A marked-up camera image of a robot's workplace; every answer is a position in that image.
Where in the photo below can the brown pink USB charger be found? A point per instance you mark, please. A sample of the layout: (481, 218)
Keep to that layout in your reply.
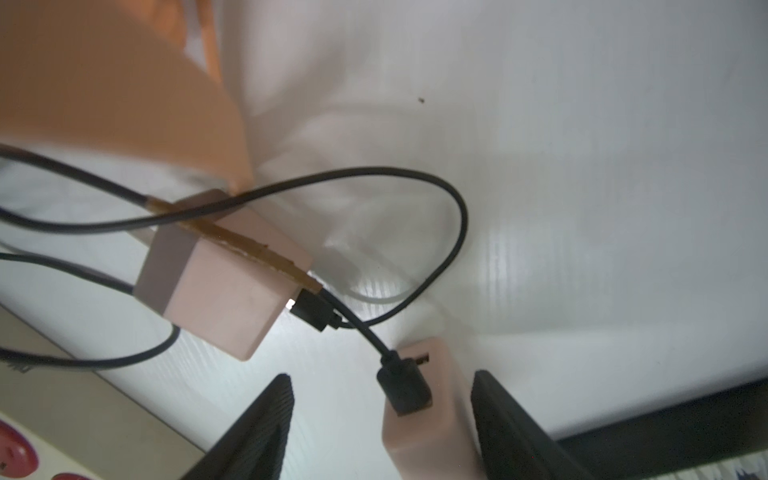
(214, 294)

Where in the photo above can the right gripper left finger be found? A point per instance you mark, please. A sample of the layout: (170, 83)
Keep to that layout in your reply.
(254, 447)

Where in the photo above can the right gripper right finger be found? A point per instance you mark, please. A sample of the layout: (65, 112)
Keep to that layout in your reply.
(512, 444)

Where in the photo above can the beige red power strip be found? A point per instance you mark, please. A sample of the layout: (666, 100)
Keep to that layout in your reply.
(62, 424)

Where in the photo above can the light pink USB charger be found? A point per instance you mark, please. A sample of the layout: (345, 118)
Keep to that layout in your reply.
(439, 441)

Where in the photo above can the black drill bit case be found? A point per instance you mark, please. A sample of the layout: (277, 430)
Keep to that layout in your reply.
(716, 427)

